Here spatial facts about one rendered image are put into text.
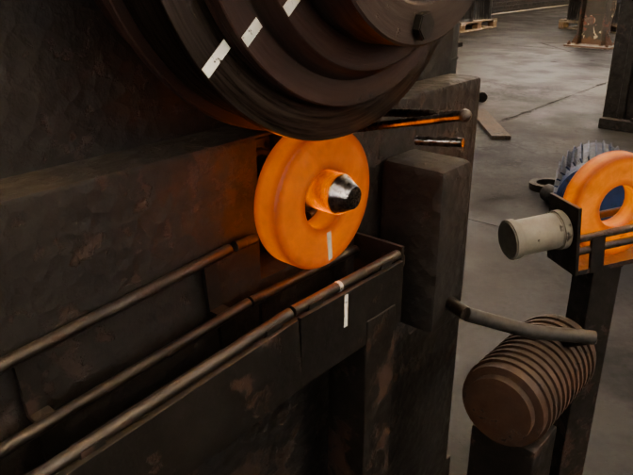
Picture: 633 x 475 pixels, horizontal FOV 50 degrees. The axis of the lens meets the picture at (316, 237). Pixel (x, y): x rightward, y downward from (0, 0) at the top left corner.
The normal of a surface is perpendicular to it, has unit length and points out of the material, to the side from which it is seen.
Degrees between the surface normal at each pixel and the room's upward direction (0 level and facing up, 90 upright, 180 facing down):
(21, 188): 0
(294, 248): 90
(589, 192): 90
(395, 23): 90
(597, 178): 90
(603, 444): 0
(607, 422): 0
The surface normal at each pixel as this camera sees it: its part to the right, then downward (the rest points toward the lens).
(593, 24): -0.65, 0.29
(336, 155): 0.75, 0.26
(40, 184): 0.00, -0.92
